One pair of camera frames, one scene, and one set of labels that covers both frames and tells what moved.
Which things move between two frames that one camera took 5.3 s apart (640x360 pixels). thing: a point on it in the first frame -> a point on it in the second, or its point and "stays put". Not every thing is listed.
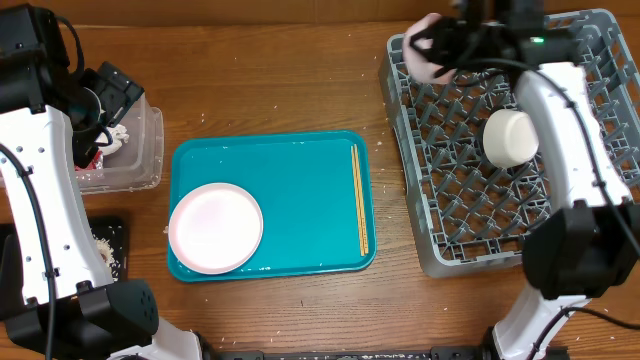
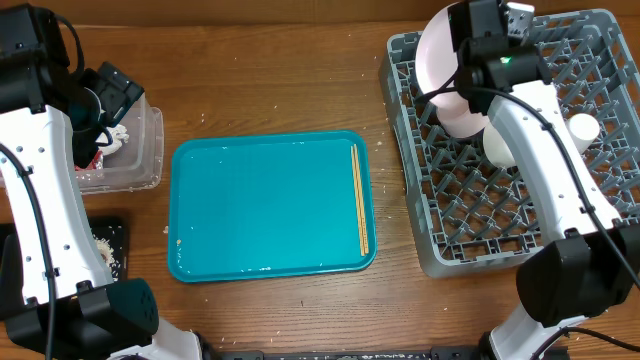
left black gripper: (119, 91) stays put
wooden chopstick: (363, 227) stays put
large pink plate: (215, 228) -> (436, 63)
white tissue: (118, 135) stays put
